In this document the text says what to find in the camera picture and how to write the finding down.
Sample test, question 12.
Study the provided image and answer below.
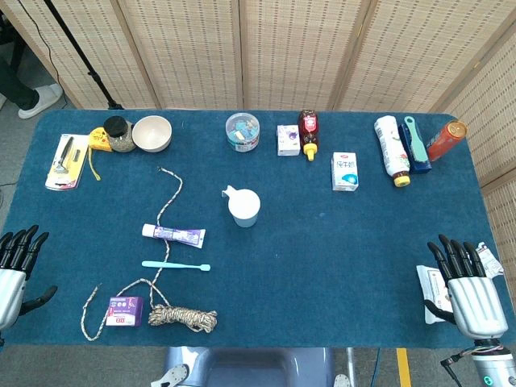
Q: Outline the purple white toothpaste tube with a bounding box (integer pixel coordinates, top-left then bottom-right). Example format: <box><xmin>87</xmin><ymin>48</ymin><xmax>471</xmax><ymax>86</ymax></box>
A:
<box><xmin>141</xmin><ymin>223</ymin><xmax>206</xmax><ymax>249</ymax></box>

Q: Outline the person's dark trouser leg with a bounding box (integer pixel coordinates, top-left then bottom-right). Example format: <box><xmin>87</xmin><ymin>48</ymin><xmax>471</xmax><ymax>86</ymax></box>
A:
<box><xmin>0</xmin><ymin>11</ymin><xmax>41</xmax><ymax>112</ymax></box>

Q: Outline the blue felt table cloth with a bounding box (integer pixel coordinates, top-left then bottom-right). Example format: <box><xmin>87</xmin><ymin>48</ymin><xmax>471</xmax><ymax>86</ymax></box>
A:
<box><xmin>0</xmin><ymin>109</ymin><xmax>516</xmax><ymax>350</ymax></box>

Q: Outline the light blue toothbrush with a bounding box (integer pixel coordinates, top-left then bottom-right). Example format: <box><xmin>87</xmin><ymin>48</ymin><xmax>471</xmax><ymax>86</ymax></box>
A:
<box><xmin>141</xmin><ymin>260</ymin><xmax>211</xmax><ymax>273</ymax></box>

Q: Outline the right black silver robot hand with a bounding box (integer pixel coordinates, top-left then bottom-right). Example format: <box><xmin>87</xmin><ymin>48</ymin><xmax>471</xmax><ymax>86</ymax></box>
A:
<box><xmin>422</xmin><ymin>234</ymin><xmax>509</xmax><ymax>339</ymax></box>

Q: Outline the glass jar black lid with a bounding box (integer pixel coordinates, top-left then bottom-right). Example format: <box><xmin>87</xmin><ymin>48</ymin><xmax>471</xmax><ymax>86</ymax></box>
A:
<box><xmin>102</xmin><ymin>115</ymin><xmax>137</xmax><ymax>154</ymax></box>

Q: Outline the razor in blister pack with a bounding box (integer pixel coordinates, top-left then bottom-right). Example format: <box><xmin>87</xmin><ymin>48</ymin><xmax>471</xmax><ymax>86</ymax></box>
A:
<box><xmin>44</xmin><ymin>134</ymin><xmax>90</xmax><ymax>192</ymax></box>

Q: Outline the orange drink can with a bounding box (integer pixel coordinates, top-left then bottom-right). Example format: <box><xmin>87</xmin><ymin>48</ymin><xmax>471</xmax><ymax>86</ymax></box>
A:
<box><xmin>426</xmin><ymin>120</ymin><xmax>468</xmax><ymax>163</ymax></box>

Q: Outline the flat white snack packet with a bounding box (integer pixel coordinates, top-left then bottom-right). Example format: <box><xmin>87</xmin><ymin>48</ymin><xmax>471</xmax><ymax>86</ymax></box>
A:
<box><xmin>416</xmin><ymin>264</ymin><xmax>455</xmax><ymax>326</ymax></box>

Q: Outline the yellow tape measure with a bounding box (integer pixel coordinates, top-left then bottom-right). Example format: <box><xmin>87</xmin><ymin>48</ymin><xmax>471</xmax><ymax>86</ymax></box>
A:
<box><xmin>88</xmin><ymin>127</ymin><xmax>114</xmax><ymax>181</ymax></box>

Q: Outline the grey metal table leg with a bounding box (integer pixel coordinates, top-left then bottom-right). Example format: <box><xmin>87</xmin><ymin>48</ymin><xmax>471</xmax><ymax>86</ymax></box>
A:
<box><xmin>346</xmin><ymin>348</ymin><xmax>358</xmax><ymax>387</ymax></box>

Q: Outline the thin black hanging cable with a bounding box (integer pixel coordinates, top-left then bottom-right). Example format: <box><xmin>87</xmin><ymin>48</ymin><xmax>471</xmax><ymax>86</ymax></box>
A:
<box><xmin>15</xmin><ymin>0</ymin><xmax>64</xmax><ymax>85</ymax></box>

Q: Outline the white shoe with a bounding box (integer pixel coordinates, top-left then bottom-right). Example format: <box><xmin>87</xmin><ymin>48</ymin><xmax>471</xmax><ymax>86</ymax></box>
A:
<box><xmin>18</xmin><ymin>83</ymin><xmax>65</xmax><ymax>120</ymax></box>

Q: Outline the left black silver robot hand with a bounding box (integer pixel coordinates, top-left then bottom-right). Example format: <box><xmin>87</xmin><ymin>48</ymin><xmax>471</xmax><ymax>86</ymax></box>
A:
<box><xmin>0</xmin><ymin>224</ymin><xmax>58</xmax><ymax>331</ymax></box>

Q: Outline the purple tissue pack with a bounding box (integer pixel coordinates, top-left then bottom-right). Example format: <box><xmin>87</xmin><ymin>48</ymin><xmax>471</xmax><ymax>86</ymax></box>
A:
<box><xmin>105</xmin><ymin>296</ymin><xmax>144</xmax><ymax>327</ymax></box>

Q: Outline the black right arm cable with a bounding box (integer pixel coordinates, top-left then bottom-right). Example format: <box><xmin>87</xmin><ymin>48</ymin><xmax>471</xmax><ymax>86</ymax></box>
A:
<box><xmin>439</xmin><ymin>348</ymin><xmax>477</xmax><ymax>368</ymax></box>

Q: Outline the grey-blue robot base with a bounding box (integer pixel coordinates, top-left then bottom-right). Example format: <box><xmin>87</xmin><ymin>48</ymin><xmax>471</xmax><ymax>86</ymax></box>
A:
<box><xmin>151</xmin><ymin>346</ymin><xmax>352</xmax><ymax>387</ymax></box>

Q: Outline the black tripod stand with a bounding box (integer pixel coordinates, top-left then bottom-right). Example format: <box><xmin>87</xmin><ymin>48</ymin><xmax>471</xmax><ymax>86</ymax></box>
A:
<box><xmin>43</xmin><ymin>0</ymin><xmax>125</xmax><ymax>110</ymax></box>

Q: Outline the braided beige rope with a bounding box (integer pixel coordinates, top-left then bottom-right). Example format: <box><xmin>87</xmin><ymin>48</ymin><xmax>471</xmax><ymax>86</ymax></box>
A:
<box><xmin>81</xmin><ymin>167</ymin><xmax>218</xmax><ymax>342</ymax></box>

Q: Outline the beige bowl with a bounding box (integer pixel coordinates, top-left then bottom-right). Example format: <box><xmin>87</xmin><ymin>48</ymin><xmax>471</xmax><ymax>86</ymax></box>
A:
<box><xmin>131</xmin><ymin>115</ymin><xmax>173</xmax><ymax>153</ymax></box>

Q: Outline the dark blue box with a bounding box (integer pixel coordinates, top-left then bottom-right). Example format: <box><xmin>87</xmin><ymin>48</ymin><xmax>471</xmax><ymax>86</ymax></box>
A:
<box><xmin>397</xmin><ymin>123</ymin><xmax>433</xmax><ymax>175</ymax></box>

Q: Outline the white blue milk carton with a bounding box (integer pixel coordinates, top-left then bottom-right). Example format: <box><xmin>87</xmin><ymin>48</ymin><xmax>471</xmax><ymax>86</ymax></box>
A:
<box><xmin>331</xmin><ymin>152</ymin><xmax>360</xmax><ymax>192</ymax></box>

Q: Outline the white cup with handle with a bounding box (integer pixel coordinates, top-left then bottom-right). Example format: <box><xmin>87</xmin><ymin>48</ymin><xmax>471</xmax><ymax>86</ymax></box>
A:
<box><xmin>221</xmin><ymin>185</ymin><xmax>262</xmax><ymax>229</ymax></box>

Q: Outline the white bottle yellow cap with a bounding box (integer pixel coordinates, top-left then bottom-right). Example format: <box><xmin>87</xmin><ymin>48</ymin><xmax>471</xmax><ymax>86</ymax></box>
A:
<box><xmin>373</xmin><ymin>115</ymin><xmax>412</xmax><ymax>188</ymax></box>

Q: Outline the brown squeeze bottle yellow cap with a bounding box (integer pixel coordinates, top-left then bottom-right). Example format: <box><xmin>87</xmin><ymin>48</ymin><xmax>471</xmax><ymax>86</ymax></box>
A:
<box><xmin>297</xmin><ymin>110</ymin><xmax>320</xmax><ymax>162</ymax></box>

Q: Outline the small white purple box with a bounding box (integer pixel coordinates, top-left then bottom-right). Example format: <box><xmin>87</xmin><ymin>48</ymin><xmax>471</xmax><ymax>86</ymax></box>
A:
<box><xmin>276</xmin><ymin>124</ymin><xmax>302</xmax><ymax>157</ymax></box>

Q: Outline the clear plastic tub of clips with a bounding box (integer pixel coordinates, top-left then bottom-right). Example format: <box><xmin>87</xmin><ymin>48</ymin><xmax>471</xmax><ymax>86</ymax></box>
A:
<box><xmin>225</xmin><ymin>112</ymin><xmax>261</xmax><ymax>153</ymax></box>

